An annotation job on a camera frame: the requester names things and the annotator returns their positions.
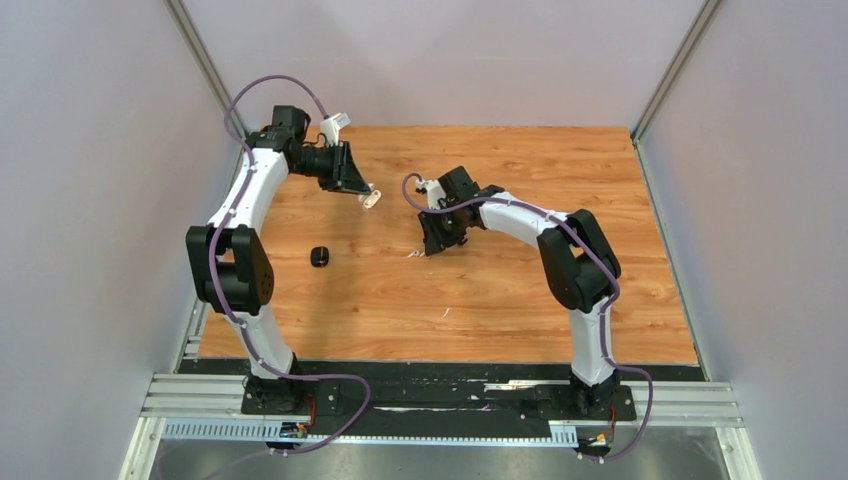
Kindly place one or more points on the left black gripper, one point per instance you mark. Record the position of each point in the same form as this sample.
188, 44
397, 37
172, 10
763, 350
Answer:
342, 175

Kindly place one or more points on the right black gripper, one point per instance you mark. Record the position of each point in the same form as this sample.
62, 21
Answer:
437, 239

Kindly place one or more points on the cream earbud charging case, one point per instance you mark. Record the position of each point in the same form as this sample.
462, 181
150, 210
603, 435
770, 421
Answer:
370, 200

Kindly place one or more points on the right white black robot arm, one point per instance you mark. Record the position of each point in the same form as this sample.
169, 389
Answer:
579, 265

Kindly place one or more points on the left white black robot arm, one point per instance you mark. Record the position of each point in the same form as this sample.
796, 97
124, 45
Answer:
230, 268

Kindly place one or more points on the black earbud charging case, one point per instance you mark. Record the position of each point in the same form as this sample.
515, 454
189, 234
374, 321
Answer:
319, 256

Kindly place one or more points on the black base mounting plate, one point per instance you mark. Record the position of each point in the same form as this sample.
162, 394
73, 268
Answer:
437, 399

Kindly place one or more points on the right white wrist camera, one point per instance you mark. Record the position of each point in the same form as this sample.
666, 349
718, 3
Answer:
435, 194

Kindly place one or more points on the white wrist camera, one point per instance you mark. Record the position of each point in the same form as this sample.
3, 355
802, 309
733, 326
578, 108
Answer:
435, 194
331, 127

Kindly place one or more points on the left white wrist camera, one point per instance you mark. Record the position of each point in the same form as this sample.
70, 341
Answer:
331, 127

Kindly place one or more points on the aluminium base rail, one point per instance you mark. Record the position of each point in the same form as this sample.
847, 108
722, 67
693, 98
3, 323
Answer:
193, 406

